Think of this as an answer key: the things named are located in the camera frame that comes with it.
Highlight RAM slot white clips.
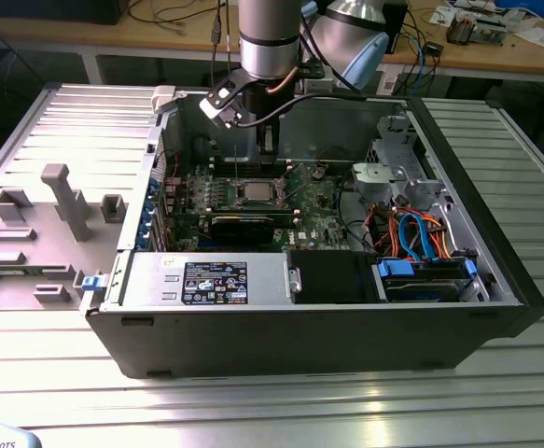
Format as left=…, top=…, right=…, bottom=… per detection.
left=208, top=208, right=300, bottom=215
left=212, top=157, right=295, bottom=164
left=212, top=164, right=295, bottom=172

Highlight white papers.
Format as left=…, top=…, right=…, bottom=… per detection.
left=513, top=25, right=544, bottom=49

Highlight pale blue teach pendant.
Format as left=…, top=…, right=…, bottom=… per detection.
left=0, top=417, right=44, bottom=448

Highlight hard disk with blue carrier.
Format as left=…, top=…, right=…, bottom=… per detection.
left=374, top=259, right=481, bottom=303

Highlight green RAM stick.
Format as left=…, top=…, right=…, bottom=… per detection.
left=17, top=264, right=70, bottom=275

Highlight black USB cable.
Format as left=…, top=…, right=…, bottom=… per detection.
left=210, top=0, right=221, bottom=85

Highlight silver metal drive cage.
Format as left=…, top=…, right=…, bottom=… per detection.
left=350, top=114, right=445, bottom=206

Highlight silver power supply unit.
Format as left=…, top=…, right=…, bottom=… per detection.
left=128, top=251, right=296, bottom=310

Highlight thin black fan cable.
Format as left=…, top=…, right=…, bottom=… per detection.
left=316, top=146, right=356, bottom=165

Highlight black open PC case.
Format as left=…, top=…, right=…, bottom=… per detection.
left=84, top=83, right=544, bottom=380

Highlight blue network cable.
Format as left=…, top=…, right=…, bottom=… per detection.
left=413, top=27, right=434, bottom=92

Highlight blue plastic clip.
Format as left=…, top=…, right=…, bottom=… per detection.
left=80, top=274, right=109, bottom=294

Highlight blue cardboard box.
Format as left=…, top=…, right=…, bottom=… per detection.
left=494, top=0, right=544, bottom=15

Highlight copper coloured wrist cable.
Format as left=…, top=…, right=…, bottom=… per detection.
left=265, top=66, right=300, bottom=96

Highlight CPU socket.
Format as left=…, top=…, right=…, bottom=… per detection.
left=233, top=178, right=287, bottom=209

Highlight silver square CPU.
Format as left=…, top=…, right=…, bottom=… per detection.
left=244, top=182, right=277, bottom=203

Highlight copper finned cooler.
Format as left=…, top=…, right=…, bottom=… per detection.
left=446, top=11, right=477, bottom=47

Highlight blue flat wire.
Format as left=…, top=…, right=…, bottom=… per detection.
left=398, top=212, right=436, bottom=262

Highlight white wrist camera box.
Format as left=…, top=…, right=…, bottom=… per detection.
left=199, top=88, right=244, bottom=130

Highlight long wooden desk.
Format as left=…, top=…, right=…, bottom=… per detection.
left=0, top=0, right=544, bottom=85

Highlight red orange wire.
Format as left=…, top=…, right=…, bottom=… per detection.
left=369, top=207, right=401, bottom=258

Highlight grey parts rack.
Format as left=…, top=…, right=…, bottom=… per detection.
left=0, top=162, right=131, bottom=313

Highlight metal socket cover frame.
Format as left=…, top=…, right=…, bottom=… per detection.
left=275, top=161, right=311, bottom=203

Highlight RAM slot black clips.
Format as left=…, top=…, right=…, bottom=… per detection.
left=208, top=204, right=300, bottom=211
left=212, top=161, right=295, bottom=168
left=212, top=168, right=295, bottom=176

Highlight black equipment box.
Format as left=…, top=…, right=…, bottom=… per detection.
left=0, top=0, right=124, bottom=27

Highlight grey case latch handle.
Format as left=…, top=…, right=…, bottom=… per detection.
left=151, top=85, right=179, bottom=115

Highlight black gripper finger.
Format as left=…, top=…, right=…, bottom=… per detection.
left=255, top=116, right=283, bottom=156

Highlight black camera cable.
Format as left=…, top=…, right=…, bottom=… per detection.
left=231, top=91, right=369, bottom=128

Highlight grey USB cable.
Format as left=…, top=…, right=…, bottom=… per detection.
left=227, top=0, right=234, bottom=71

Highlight grey metal component box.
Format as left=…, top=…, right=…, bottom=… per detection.
left=474, top=17, right=507, bottom=47

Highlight green motherboard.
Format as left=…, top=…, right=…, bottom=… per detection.
left=161, top=161, right=376, bottom=257

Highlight orange wire bundle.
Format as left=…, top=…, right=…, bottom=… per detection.
left=427, top=215, right=454, bottom=259

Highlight black graphics card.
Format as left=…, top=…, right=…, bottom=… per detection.
left=172, top=212, right=277, bottom=247

